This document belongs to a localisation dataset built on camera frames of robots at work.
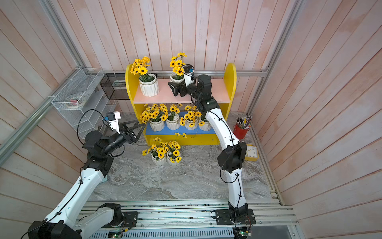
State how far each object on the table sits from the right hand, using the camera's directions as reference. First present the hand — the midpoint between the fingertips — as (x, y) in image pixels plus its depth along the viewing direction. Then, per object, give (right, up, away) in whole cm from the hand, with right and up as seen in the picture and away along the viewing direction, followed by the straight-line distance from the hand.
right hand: (173, 79), depth 75 cm
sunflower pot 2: (-10, -39, +10) cm, 42 cm away
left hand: (-14, -24, -8) cm, 29 cm away
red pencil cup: (+45, -24, +26) cm, 57 cm away
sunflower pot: (-1, -40, +8) cm, 41 cm away
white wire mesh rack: (-45, -20, +3) cm, 50 cm away
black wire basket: (-38, +1, +13) cm, 40 cm away
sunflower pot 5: (+9, -21, +9) cm, 24 cm away
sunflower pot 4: (-2, -21, +13) cm, 25 cm away
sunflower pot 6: (+16, -23, +9) cm, 30 cm away
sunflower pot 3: (-11, -18, +8) cm, 23 cm away
